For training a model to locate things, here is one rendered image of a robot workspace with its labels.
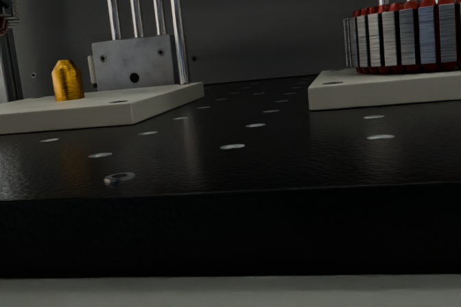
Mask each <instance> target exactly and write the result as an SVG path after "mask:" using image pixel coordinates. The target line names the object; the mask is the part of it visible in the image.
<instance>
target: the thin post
mask: <svg viewBox="0 0 461 307"><path fill-rule="evenodd" d="M170 1H171V7H172V18H173V24H174V36H175V43H176V54H177V61H178V72H179V78H180V84H189V83H190V79H189V67H188V61H187V49H186V42H185V31H184V24H183V17H182V6H181V0H170Z"/></svg>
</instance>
